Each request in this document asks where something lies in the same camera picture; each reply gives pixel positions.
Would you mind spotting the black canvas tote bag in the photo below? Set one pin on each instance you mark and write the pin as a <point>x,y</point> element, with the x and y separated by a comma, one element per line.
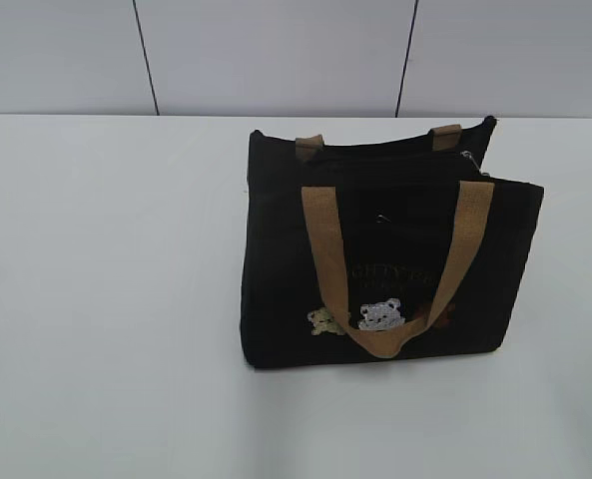
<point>392,251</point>

